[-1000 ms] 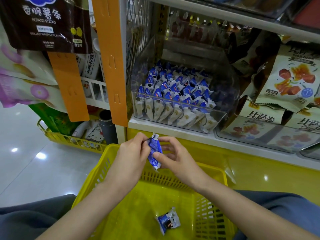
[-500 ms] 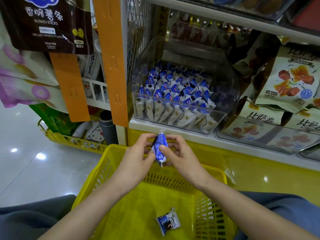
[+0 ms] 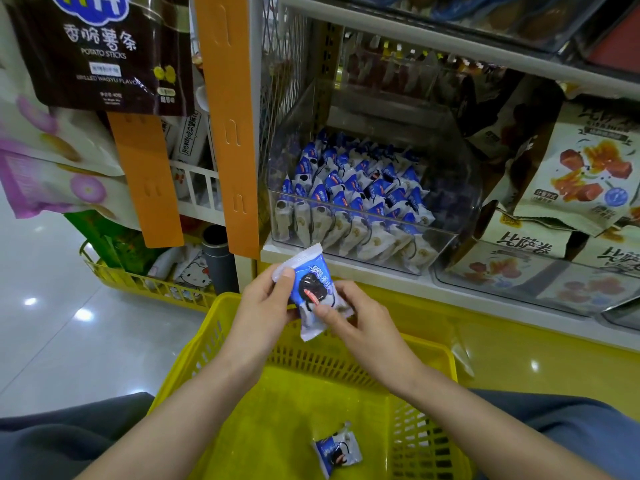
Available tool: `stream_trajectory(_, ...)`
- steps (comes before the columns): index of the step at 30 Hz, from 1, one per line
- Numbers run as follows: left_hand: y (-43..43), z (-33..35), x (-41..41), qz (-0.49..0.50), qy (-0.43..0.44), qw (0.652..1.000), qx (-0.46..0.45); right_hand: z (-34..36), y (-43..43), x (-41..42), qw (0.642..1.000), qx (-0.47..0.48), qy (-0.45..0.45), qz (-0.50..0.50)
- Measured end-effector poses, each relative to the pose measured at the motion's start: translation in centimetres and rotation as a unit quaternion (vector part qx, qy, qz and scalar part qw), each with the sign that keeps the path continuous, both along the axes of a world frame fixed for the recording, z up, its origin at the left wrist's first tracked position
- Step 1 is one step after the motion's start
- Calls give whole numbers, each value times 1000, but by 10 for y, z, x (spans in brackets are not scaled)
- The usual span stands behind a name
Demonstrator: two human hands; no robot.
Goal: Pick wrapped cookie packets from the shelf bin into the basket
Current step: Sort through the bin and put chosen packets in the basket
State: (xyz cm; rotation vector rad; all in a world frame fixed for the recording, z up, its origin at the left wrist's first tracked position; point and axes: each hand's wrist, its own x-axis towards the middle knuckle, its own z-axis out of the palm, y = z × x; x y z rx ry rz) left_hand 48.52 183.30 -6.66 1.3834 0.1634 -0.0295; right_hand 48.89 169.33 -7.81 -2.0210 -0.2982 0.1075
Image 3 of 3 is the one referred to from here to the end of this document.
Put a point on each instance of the orange hanging strip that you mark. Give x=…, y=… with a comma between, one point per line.
x=148, y=180

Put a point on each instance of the orange shelf post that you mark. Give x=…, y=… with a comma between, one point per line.
x=230, y=125

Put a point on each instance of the black potato stick bag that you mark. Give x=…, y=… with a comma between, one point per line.
x=100, y=55

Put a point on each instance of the person's right hand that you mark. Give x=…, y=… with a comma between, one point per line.
x=375, y=335

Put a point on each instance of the store shelf with yellow base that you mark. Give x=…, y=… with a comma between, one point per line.
x=540, y=360

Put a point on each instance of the row of fruit print bags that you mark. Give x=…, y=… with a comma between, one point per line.
x=590, y=165

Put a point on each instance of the pile of blue snack packets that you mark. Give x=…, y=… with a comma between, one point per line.
x=355, y=190

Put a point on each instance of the pile of blue jelly cups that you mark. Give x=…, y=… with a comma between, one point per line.
x=470, y=10

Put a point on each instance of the clear plastic bin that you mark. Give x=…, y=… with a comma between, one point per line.
x=465, y=185
x=520, y=290

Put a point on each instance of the white cartoon print packet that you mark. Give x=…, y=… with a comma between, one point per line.
x=192, y=273

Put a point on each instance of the yellow plastic shopping basket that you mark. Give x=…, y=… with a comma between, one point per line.
x=260, y=425

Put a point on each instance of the grey trousers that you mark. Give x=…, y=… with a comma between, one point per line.
x=50, y=440

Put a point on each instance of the dark grey cylinder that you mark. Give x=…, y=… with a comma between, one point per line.
x=221, y=263

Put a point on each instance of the red price sign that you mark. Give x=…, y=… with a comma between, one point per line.
x=615, y=40

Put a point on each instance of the row of small brown packets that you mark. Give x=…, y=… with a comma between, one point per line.
x=410, y=65

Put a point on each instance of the person's left hand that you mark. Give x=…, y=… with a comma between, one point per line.
x=258, y=320

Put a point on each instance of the white card packet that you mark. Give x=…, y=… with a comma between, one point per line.
x=190, y=138

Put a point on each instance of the yellow floor basket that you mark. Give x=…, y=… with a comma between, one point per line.
x=140, y=288

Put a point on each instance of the person's right forearm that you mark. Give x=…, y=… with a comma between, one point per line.
x=490, y=435

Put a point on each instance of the green snack bags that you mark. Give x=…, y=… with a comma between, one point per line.
x=110, y=243

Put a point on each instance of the person's left forearm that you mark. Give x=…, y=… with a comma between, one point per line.
x=160, y=435

